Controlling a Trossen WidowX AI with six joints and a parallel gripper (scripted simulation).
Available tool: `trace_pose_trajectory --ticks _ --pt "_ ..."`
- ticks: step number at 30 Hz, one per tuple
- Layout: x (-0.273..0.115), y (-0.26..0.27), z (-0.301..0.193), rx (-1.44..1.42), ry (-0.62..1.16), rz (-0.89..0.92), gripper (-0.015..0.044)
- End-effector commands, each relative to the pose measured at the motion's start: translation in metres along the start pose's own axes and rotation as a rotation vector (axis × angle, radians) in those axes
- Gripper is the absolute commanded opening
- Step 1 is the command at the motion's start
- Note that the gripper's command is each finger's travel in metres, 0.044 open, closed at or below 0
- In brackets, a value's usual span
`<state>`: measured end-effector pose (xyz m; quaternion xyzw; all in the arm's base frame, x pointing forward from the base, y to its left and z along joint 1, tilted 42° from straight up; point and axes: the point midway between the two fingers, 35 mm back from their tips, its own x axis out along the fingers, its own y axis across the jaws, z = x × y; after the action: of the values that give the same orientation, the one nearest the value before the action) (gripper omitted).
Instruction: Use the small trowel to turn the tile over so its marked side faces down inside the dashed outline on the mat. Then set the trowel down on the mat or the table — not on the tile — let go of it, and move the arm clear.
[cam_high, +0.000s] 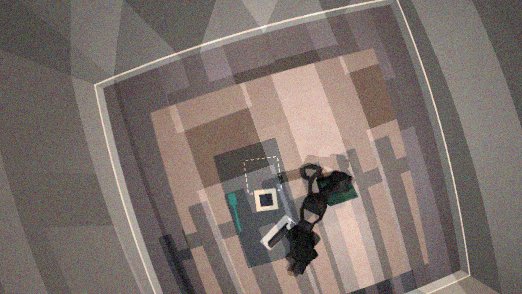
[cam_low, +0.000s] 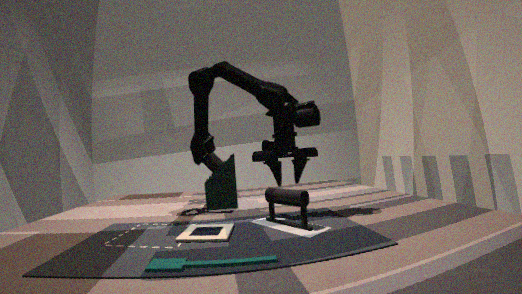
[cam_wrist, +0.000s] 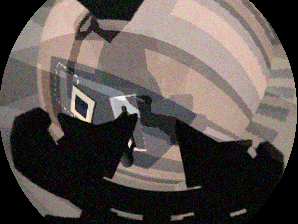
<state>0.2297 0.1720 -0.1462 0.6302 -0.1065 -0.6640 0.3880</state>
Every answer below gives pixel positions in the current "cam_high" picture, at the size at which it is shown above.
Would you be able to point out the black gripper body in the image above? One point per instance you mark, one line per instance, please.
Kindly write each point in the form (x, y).
(293, 232)

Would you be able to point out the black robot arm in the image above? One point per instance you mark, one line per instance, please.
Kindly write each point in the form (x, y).
(316, 203)

